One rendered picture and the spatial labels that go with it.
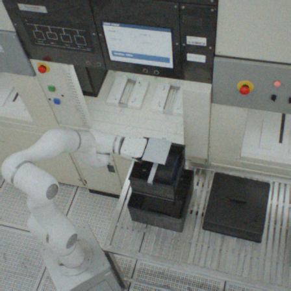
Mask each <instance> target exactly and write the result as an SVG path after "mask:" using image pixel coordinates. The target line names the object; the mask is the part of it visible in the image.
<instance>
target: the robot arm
mask: <svg viewBox="0 0 291 291"><path fill-rule="evenodd" d="M149 139H150V137H149V138H139V137H133V136H126V137H125V138H124V137H123V136H120V135H116V134H110V133H104V132H101V131H95V130H90V131H84V130H76V129H61V128H54V129H49V130H48V131H46V132H45V133H44V134H43V136H42V137H41V139H39V141H37V142H36V143H35V144H34V145H33V146H31V147H30V148H27V149H24V150H22V151H18V152H16V153H14V154H12V155H10V156H9V157H7V158H6V159H5V161H4V162H3V163H2V166H1V174H2V176H3V178H4V179H5V180H6V181H8V182H9V183H10V184H12V185H14V186H15V187H16V188H18V189H19V190H21V191H22V192H24V193H26V194H27V195H28V196H27V206H28V208H29V210H30V212H31V214H30V216H29V218H28V220H27V225H28V228H29V231H30V232H31V233H32V234H33V235H34V236H35V237H37V239H38V240H39V241H41V243H43V244H44V245H45V246H47V247H48V248H50V249H51V250H52V251H53V253H54V254H55V265H56V267H57V269H58V270H59V272H61V273H63V274H64V275H69V276H73V275H78V274H80V273H82V272H84V271H85V269H87V267H89V265H90V263H91V260H92V250H91V248H90V246H89V245H88V243H87V241H84V240H81V239H78V238H77V237H78V232H77V229H76V227H75V226H74V224H73V223H72V222H71V220H70V219H69V218H67V217H66V215H65V214H64V213H63V212H62V211H61V210H60V209H59V207H58V206H57V204H56V203H55V200H54V198H55V197H56V196H57V194H58V193H59V190H60V187H59V183H58V181H57V180H56V179H55V178H54V177H53V176H52V175H51V174H50V173H48V172H46V171H44V170H42V169H41V168H39V167H37V166H35V165H34V163H36V162H40V161H43V160H48V159H51V158H55V157H57V156H59V154H61V153H71V152H79V156H80V158H81V160H82V161H83V162H84V163H85V164H86V165H88V166H90V167H91V168H104V167H106V166H108V163H109V160H110V154H111V153H114V154H118V155H120V154H121V156H123V157H125V158H128V159H130V160H133V161H137V162H139V163H140V164H142V163H143V162H144V161H145V160H142V158H143V155H144V152H145V150H146V147H147V142H148V141H149Z"/></svg>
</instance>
